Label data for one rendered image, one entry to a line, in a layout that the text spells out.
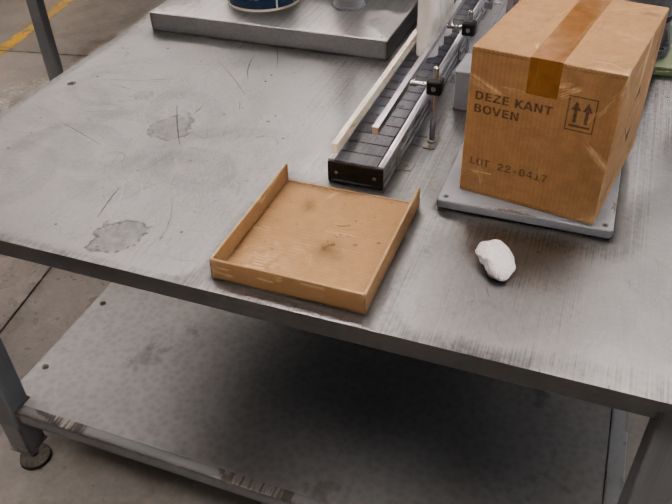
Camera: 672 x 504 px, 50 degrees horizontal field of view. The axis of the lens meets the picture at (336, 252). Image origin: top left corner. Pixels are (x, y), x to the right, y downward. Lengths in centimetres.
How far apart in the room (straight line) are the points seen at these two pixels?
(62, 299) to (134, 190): 116
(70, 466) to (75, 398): 23
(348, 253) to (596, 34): 53
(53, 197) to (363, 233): 59
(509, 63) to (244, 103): 70
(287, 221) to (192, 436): 67
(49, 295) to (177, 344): 73
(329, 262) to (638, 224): 54
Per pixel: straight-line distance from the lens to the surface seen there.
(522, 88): 120
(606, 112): 118
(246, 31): 198
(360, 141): 141
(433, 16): 170
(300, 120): 159
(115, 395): 188
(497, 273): 115
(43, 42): 340
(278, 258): 120
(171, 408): 182
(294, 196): 134
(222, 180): 141
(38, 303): 256
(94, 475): 203
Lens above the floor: 159
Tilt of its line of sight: 39 degrees down
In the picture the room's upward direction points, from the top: 2 degrees counter-clockwise
